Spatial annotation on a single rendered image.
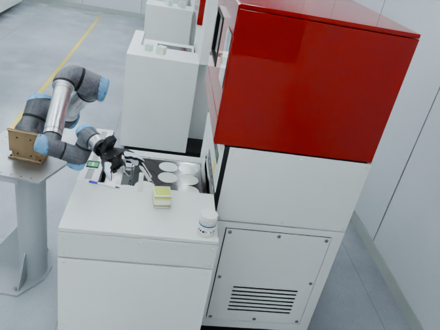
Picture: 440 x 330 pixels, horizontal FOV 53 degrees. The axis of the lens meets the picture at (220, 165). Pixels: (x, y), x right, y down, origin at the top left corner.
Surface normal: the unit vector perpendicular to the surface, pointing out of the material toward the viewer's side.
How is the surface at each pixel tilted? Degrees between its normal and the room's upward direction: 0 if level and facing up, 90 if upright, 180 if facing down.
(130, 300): 90
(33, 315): 0
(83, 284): 90
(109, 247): 90
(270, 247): 90
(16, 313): 0
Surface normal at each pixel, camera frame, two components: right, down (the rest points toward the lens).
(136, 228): 0.18, -0.86
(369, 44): 0.07, 0.49
